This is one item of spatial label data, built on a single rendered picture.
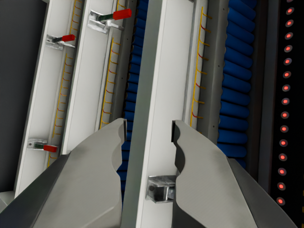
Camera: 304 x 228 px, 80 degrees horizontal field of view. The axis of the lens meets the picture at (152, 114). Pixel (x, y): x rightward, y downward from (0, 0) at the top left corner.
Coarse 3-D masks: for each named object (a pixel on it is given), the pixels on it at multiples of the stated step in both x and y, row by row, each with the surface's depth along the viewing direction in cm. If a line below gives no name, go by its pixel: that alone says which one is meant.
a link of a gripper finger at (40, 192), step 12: (60, 156) 9; (48, 168) 8; (60, 168) 8; (36, 180) 7; (48, 180) 7; (24, 192) 7; (36, 192) 7; (48, 192) 7; (12, 204) 6; (24, 204) 6; (36, 204) 6; (0, 216) 6; (12, 216) 6; (24, 216) 6; (36, 216) 6
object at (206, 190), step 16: (176, 128) 12; (192, 128) 11; (176, 144) 12; (192, 144) 10; (208, 144) 10; (176, 160) 10; (192, 160) 9; (208, 160) 9; (224, 160) 9; (192, 176) 8; (208, 176) 8; (224, 176) 8; (176, 192) 7; (192, 192) 7; (208, 192) 7; (224, 192) 7; (240, 192) 7; (176, 208) 7; (192, 208) 6; (208, 208) 6; (224, 208) 6; (240, 208) 7; (176, 224) 7; (192, 224) 6; (208, 224) 6; (224, 224) 6; (240, 224) 6
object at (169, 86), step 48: (192, 0) 26; (240, 0) 29; (288, 0) 29; (144, 48) 26; (192, 48) 25; (240, 48) 28; (288, 48) 28; (144, 96) 24; (192, 96) 25; (240, 96) 27; (288, 96) 27; (144, 144) 22; (240, 144) 29; (288, 144) 26; (144, 192) 22; (288, 192) 25
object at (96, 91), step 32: (96, 0) 37; (128, 0) 38; (96, 32) 37; (128, 32) 37; (96, 64) 36; (128, 64) 38; (96, 96) 36; (128, 96) 38; (64, 128) 37; (96, 128) 36; (128, 128) 38
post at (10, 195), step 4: (0, 192) 53; (4, 192) 53; (8, 192) 53; (12, 192) 54; (0, 196) 50; (4, 196) 50; (8, 196) 51; (12, 196) 51; (0, 200) 49; (4, 200) 48; (8, 200) 48; (12, 200) 49; (0, 204) 49; (4, 204) 47; (8, 204) 46; (0, 208) 48; (4, 208) 47; (0, 212) 48
